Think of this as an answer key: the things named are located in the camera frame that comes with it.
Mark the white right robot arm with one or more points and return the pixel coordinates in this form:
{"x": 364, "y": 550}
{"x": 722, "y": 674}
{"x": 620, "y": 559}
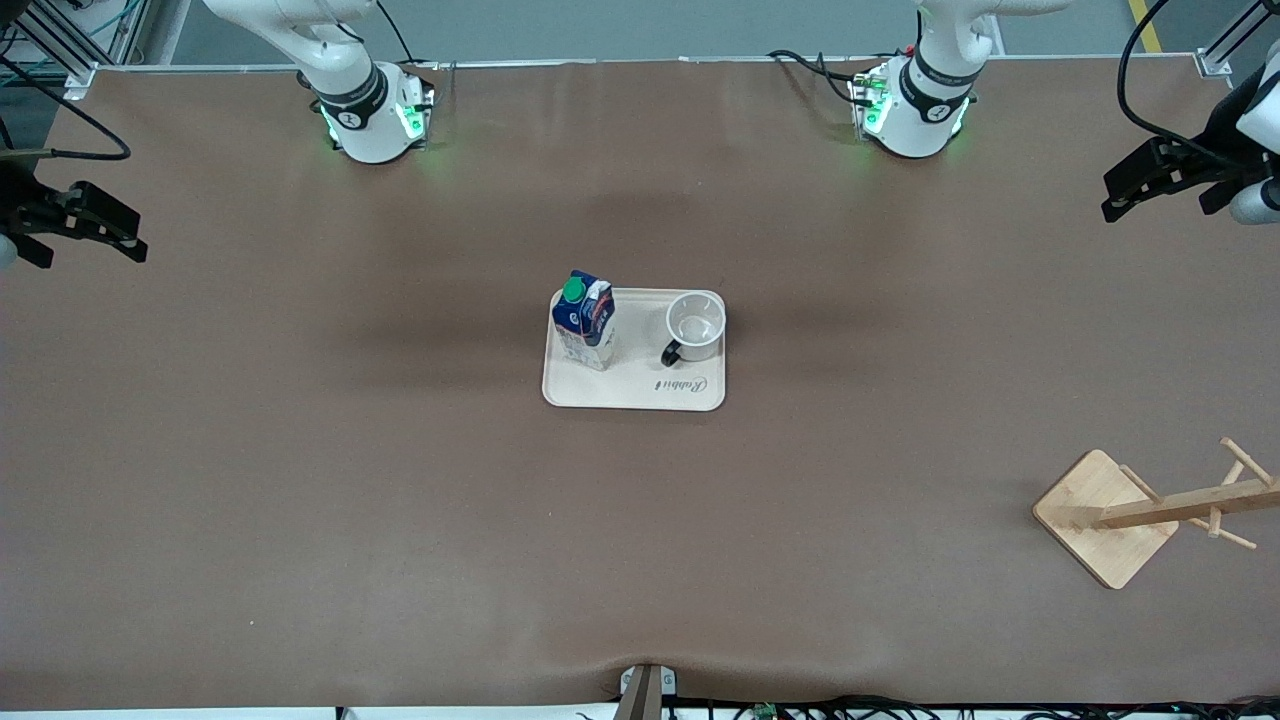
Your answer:
{"x": 365, "y": 110}

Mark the cream rectangular tray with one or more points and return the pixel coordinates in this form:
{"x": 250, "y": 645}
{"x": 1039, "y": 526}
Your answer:
{"x": 640, "y": 385}

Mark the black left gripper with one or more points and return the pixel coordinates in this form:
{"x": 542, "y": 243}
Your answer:
{"x": 1218, "y": 128}

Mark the wooden cup rack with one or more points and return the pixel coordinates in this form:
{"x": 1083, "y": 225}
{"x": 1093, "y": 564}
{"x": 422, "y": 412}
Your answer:
{"x": 1105, "y": 520}

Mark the blue white milk carton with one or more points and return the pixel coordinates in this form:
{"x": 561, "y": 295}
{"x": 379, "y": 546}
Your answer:
{"x": 585, "y": 322}

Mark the metal table edge bracket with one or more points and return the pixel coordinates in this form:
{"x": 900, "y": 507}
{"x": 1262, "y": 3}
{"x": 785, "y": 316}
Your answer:
{"x": 645, "y": 690}

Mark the aluminium frame profile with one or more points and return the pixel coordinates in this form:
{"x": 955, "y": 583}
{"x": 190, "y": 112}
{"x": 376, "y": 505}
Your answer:
{"x": 1225, "y": 50}
{"x": 70, "y": 50}

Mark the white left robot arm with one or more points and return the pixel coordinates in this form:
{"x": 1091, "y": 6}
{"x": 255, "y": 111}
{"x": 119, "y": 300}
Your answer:
{"x": 915, "y": 110}

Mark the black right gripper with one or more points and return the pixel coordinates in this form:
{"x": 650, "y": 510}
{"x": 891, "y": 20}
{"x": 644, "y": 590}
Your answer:
{"x": 17, "y": 197}

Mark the small green circuit board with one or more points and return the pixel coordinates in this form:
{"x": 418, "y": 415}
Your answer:
{"x": 766, "y": 711}

